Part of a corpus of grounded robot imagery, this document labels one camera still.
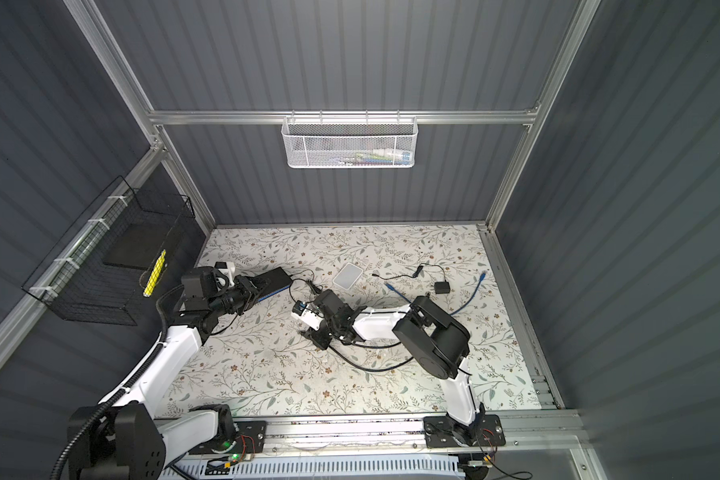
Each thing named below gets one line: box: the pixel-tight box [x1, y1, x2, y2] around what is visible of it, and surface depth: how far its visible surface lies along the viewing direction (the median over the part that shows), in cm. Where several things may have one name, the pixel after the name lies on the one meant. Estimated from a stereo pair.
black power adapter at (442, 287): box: [434, 279, 451, 294], surface depth 104 cm
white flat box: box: [332, 262, 364, 291], surface depth 105 cm
